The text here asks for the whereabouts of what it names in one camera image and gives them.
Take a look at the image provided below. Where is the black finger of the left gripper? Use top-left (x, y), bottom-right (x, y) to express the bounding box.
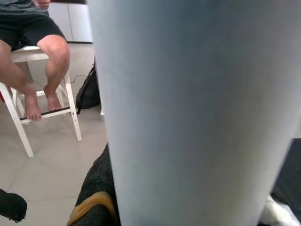
top-left (0, 187), bottom-right (28, 224)

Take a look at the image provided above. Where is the white plastic table leg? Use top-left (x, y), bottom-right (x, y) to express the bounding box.
top-left (87, 0), bottom-right (301, 226)

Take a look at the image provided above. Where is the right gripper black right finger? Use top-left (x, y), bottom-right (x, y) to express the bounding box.
top-left (270, 138), bottom-right (301, 208)

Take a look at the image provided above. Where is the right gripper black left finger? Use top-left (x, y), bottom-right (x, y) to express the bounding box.
top-left (67, 142), bottom-right (122, 226)

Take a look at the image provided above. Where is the seated person in black shorts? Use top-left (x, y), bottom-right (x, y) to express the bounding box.
top-left (0, 0), bottom-right (71, 122)

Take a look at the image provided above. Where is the black backpack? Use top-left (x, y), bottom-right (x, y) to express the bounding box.
top-left (75, 61), bottom-right (101, 115)

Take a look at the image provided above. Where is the white cabinet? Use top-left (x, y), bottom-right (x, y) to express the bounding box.
top-left (48, 2), bottom-right (94, 43)

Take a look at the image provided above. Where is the white wooden step stool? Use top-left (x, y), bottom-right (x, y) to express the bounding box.
top-left (0, 45), bottom-right (83, 158)

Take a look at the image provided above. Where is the tan rubber band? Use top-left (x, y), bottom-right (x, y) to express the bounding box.
top-left (67, 191), bottom-right (118, 226)

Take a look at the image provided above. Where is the person left hand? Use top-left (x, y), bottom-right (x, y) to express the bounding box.
top-left (33, 0), bottom-right (51, 9)

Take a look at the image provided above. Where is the thin floor cable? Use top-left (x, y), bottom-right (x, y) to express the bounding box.
top-left (70, 74), bottom-right (89, 83)

